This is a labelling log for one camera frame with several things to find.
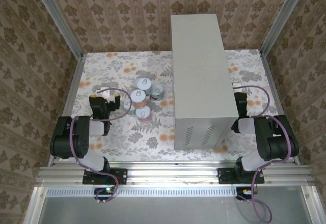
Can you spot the aluminium frame post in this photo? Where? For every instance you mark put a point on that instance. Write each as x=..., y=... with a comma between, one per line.
x=58, y=17
x=282, y=17

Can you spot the can with grey label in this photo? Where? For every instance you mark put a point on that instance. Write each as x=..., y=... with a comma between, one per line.
x=126, y=105

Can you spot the blue floral label can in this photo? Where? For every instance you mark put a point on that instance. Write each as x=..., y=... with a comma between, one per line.
x=144, y=82

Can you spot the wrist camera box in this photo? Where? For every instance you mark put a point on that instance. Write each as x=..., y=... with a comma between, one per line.
x=105, y=94
x=237, y=84

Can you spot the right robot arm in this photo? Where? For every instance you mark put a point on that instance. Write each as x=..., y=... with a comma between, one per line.
x=275, y=142

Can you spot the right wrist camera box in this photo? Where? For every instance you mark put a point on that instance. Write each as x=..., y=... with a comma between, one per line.
x=237, y=84

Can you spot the grey metal bottom panel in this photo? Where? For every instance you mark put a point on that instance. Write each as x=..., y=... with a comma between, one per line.
x=165, y=211

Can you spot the blue and brown label can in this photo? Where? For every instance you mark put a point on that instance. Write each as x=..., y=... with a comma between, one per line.
x=157, y=90

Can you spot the right controller board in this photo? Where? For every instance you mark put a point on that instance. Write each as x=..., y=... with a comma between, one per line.
x=244, y=192

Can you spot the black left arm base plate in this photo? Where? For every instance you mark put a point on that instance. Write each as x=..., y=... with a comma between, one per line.
x=122, y=177

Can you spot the grey metal cabinet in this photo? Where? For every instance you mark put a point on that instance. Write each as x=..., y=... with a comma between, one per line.
x=198, y=68

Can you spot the left controller board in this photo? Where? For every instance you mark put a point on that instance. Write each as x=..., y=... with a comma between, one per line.
x=104, y=191

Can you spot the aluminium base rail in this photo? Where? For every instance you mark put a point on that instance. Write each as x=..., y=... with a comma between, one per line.
x=165, y=175

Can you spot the controller board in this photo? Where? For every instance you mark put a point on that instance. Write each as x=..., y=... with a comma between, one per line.
x=104, y=191
x=244, y=192

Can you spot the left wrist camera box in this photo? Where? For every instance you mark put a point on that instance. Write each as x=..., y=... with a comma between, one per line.
x=105, y=94

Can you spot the orange label can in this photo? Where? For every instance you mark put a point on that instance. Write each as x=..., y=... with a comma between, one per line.
x=138, y=96

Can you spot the floral table covering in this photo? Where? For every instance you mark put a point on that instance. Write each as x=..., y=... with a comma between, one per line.
x=102, y=61

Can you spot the pink label can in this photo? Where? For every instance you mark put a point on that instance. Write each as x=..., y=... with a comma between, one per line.
x=143, y=112

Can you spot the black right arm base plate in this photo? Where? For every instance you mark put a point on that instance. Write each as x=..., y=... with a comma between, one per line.
x=224, y=177

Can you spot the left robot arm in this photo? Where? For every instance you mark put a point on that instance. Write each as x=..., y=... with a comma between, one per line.
x=81, y=142

